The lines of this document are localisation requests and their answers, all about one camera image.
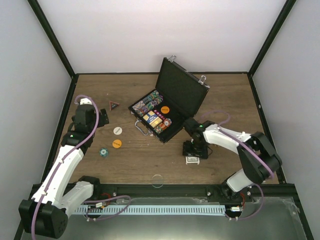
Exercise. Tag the orange big blind button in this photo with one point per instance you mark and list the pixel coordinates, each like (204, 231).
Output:
(165, 109)

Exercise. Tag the black poker set case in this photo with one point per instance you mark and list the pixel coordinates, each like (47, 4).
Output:
(182, 92)

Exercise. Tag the chip row in case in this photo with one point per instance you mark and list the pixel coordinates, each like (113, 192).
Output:
(146, 100)
(160, 128)
(149, 106)

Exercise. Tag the white dealer button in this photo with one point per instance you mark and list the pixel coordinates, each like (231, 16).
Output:
(117, 130)

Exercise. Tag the blue boxed card deck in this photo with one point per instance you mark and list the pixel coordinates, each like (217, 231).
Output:
(192, 160)

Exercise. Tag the lower chip row in case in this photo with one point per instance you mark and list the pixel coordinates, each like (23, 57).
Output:
(160, 128)

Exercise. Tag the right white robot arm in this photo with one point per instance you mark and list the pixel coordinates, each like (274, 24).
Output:
(259, 159)

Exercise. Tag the black frame post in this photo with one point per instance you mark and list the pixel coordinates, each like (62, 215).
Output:
(280, 20)
(40, 15)

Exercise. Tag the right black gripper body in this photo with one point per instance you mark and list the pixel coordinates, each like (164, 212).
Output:
(196, 149)

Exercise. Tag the red triangular all-in marker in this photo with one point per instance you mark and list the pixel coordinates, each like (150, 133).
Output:
(113, 105)

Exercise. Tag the left black frame post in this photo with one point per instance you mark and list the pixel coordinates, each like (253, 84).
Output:
(40, 15)

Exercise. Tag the right black frame post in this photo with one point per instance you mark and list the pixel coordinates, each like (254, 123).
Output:
(280, 20)

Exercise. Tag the upper chip row in case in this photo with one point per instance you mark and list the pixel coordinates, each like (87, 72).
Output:
(146, 100)

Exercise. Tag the light blue slotted cable duct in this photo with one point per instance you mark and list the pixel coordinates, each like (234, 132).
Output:
(203, 210)

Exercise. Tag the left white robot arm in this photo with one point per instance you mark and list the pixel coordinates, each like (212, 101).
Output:
(48, 211)

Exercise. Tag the unboxed banded card deck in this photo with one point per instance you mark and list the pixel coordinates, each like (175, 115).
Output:
(152, 119)

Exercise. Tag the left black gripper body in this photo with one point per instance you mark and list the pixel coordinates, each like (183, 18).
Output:
(101, 122)

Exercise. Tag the red dice strip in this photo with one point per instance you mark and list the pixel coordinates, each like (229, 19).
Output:
(159, 114)

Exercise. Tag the clear round lens disc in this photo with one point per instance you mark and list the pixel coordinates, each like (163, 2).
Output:
(157, 181)

